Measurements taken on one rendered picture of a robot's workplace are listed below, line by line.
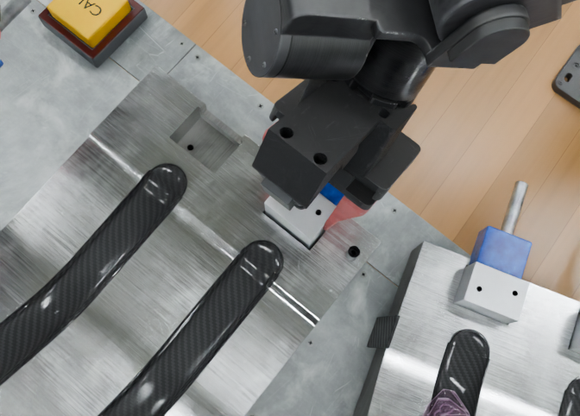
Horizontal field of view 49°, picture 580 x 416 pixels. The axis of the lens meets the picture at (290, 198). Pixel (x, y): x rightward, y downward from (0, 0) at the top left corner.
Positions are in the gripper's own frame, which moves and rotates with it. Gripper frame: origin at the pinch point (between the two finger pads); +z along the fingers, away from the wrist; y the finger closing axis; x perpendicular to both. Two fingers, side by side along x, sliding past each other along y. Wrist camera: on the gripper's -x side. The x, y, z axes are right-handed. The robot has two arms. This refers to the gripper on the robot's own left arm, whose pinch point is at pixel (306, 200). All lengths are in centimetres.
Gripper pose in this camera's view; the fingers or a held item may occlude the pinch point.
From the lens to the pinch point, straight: 53.9
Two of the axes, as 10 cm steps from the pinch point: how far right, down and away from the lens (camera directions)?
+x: 5.4, -5.2, 6.6
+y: 7.8, 6.1, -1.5
